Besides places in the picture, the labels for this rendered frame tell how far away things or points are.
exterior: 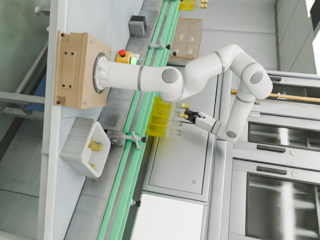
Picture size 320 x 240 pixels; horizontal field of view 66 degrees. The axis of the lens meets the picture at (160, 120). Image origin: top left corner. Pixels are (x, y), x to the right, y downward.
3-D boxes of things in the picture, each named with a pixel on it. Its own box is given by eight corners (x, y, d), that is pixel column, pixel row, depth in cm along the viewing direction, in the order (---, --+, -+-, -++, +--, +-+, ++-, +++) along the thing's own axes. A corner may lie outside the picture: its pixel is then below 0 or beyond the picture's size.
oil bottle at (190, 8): (168, 10, 187) (205, 12, 182) (168, 3, 182) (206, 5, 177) (170, 5, 189) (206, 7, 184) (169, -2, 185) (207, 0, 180)
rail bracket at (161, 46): (147, 49, 143) (170, 51, 140) (145, 39, 136) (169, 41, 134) (149, 45, 145) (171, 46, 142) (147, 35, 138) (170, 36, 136)
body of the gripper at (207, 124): (217, 125, 135) (199, 117, 138) (220, 117, 125) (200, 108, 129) (211, 137, 132) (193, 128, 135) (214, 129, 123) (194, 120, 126)
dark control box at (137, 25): (130, 35, 148) (144, 35, 146) (127, 24, 141) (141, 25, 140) (134, 26, 152) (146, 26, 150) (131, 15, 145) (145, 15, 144)
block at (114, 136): (110, 145, 121) (123, 147, 120) (105, 136, 113) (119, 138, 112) (112, 138, 123) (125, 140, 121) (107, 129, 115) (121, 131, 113)
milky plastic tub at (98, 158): (81, 175, 108) (99, 179, 107) (59, 155, 89) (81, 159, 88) (94, 141, 117) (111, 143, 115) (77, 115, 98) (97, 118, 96)
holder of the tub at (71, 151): (85, 178, 113) (100, 182, 112) (58, 155, 90) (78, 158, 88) (97, 145, 121) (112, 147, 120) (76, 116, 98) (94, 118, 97)
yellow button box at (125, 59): (117, 68, 134) (130, 70, 133) (114, 59, 128) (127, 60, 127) (120, 59, 138) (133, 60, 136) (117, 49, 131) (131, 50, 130)
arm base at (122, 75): (88, 84, 84) (133, 90, 82) (95, 48, 84) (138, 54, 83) (103, 92, 99) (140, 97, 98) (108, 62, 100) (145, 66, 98)
